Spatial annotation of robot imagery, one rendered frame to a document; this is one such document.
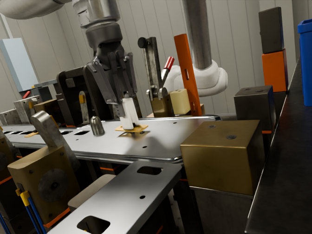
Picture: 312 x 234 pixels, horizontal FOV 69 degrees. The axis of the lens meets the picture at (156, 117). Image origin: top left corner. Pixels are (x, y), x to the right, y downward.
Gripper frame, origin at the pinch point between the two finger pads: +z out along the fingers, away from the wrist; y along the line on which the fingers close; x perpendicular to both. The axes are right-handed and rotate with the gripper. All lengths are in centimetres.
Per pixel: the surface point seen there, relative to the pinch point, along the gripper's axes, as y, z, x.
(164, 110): -13.1, 4.1, 1.5
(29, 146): 9.1, 5.3, -34.8
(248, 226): 24.2, 1.8, 32.5
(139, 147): 7.4, 5.0, 7.5
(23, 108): -12, -2, -76
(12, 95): -98, -4, -286
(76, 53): -209, -40, -275
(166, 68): -21.8, -6.6, 0.1
